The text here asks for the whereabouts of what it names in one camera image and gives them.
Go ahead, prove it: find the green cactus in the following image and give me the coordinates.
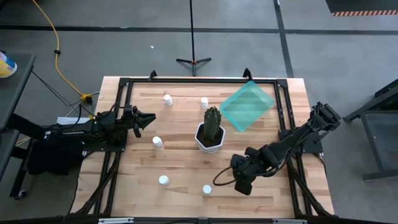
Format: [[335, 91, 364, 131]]
[[203, 106, 222, 141]]

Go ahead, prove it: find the white hexagonal plant pot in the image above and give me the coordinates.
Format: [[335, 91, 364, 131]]
[[195, 122, 226, 154]]

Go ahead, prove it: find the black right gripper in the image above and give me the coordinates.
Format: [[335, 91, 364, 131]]
[[230, 152, 261, 197]]

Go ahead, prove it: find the thin black cable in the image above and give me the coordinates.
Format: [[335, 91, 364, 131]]
[[30, 70, 96, 118]]

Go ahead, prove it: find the silver frame bracket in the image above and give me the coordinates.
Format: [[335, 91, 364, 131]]
[[272, 218, 308, 224], [98, 217, 135, 224]]

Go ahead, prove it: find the black aluminium table frame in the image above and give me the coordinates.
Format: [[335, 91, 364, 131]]
[[71, 68, 335, 219]]

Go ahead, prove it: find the white paper sheet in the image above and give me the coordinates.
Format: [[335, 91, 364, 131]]
[[57, 116, 91, 126]]

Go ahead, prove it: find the dark grey side table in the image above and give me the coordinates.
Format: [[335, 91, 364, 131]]
[[0, 52, 46, 200]]

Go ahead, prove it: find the yellow extension cable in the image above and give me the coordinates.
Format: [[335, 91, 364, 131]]
[[30, 0, 93, 104]]

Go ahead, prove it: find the black mat with hazard stripes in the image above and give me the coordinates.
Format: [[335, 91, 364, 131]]
[[325, 0, 398, 17]]

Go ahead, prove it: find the black metal cart frame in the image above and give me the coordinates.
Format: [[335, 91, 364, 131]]
[[343, 79, 398, 182]]

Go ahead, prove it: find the yellow and blue container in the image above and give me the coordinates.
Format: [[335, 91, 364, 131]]
[[0, 51, 18, 79]]

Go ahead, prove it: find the translucent teal plastic basket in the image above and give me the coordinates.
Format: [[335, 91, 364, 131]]
[[219, 80, 276, 133]]

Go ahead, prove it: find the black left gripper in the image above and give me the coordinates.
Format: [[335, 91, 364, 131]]
[[123, 105, 157, 139]]

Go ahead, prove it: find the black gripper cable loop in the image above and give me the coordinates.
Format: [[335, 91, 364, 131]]
[[213, 167, 238, 187]]

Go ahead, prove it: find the black tripod stand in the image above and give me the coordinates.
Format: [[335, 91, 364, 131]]
[[175, 0, 213, 77]]

